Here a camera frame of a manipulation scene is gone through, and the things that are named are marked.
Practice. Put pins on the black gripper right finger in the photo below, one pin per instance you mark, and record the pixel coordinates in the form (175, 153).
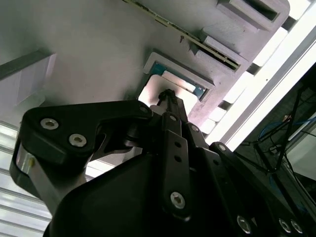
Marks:
(207, 172)

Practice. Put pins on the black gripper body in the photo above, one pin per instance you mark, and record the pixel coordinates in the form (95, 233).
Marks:
(111, 209)

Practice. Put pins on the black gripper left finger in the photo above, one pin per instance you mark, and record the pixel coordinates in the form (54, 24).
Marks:
(61, 133)

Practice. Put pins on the silver CPU chip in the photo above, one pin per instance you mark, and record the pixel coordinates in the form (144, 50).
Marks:
(150, 91)

